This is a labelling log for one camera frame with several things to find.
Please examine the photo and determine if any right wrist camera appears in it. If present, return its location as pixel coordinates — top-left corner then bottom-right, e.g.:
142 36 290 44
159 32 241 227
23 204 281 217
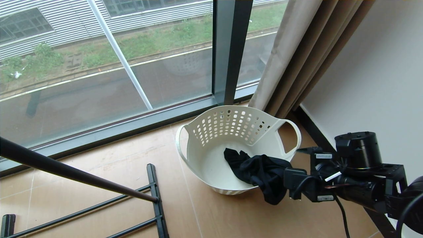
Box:
284 168 309 200

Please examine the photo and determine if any white laundry basket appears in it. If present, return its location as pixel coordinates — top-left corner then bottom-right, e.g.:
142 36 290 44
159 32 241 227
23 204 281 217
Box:
175 105 302 195

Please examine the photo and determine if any black cable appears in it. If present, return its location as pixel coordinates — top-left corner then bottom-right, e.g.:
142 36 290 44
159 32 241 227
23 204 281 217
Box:
395 192 423 238
334 198 351 238

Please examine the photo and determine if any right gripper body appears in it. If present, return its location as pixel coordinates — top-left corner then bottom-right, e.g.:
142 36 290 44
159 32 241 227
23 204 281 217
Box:
307 152 387 209

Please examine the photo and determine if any black garment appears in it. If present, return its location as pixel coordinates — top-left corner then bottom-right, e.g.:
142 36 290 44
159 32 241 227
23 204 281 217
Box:
224 148 293 205

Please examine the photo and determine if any black clothes rack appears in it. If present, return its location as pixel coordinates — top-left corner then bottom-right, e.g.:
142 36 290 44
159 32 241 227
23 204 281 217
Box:
0 137 170 238

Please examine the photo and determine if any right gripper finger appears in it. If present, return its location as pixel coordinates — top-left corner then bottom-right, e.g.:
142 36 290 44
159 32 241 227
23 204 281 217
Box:
296 147 324 155

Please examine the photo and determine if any beige curtain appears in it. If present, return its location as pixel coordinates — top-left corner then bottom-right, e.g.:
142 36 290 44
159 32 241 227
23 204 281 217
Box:
248 0 375 119

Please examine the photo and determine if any window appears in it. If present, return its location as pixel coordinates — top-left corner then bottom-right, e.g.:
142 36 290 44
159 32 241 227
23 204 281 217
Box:
0 0 288 172

